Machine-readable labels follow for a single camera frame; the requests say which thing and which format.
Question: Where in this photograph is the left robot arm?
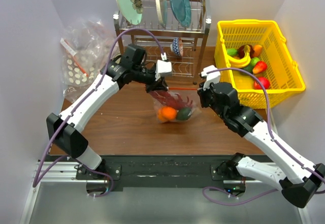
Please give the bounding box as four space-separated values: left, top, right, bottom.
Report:
46 44 172 179

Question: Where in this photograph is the toy orange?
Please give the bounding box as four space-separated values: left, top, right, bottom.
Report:
157 106 177 122

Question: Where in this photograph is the blue patterned bowl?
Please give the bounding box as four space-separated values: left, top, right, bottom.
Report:
170 38 183 57

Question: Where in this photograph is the metal dish rack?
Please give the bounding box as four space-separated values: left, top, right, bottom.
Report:
113 0 212 84

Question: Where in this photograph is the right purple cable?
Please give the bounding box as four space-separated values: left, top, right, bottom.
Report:
202 68 325 206

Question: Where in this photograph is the dark green toy avocado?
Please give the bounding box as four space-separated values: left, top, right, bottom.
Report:
176 107 192 121

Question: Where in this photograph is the pile of clear zip bags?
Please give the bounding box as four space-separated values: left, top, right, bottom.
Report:
60 18 120 103

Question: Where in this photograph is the teal blue plate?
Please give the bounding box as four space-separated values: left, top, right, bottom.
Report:
170 0 191 28

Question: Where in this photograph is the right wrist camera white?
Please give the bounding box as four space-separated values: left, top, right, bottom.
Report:
200 65 221 90

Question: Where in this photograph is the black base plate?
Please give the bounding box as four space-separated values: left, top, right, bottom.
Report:
44 154 257 193

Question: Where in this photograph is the toy banana bunch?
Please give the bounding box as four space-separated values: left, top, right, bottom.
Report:
227 52 251 68

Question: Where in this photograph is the green toy lime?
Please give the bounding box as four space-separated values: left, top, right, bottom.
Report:
226 48 238 57

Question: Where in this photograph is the mint green floral plate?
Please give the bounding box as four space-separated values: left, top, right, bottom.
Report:
116 0 143 25

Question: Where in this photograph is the yellow plastic basket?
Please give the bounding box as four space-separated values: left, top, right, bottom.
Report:
214 19 305 109

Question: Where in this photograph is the red yellow toy mango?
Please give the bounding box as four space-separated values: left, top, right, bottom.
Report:
252 60 268 74

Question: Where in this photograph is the orange toy fruit back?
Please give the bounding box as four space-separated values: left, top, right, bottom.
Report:
253 44 263 57

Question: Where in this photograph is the clear zip bag orange zipper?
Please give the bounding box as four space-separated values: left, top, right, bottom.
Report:
149 87 201 123

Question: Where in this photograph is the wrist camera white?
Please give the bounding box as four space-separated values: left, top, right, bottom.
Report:
155 52 172 81
200 65 221 90

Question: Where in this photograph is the purple cable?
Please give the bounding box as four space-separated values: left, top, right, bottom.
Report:
202 68 325 206
32 28 168 198

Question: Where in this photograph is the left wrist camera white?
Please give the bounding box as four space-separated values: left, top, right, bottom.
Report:
155 52 172 81

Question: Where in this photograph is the red toy apple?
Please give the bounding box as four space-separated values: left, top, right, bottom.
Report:
253 77 271 89

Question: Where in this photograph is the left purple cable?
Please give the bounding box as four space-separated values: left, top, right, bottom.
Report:
32 28 168 198

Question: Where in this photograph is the red toy lobster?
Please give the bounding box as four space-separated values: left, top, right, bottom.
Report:
150 90 193 110

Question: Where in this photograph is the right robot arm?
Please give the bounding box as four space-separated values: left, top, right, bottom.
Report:
197 82 324 208

